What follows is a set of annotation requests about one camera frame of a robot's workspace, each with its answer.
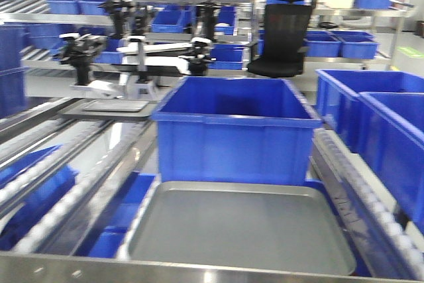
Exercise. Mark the blue bin behind tray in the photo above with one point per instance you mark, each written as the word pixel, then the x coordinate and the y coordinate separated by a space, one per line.
pixel 244 130

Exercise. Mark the white robot arm rig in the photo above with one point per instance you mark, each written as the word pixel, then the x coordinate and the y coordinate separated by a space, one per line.
pixel 141 62

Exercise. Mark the blue bin right shelf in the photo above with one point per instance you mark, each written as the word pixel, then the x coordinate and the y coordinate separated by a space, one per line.
pixel 379 115

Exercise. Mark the black office chair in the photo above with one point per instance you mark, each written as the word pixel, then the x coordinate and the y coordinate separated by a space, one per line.
pixel 283 52

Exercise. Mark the grey metal tray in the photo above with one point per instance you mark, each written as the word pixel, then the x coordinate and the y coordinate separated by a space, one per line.
pixel 258 226

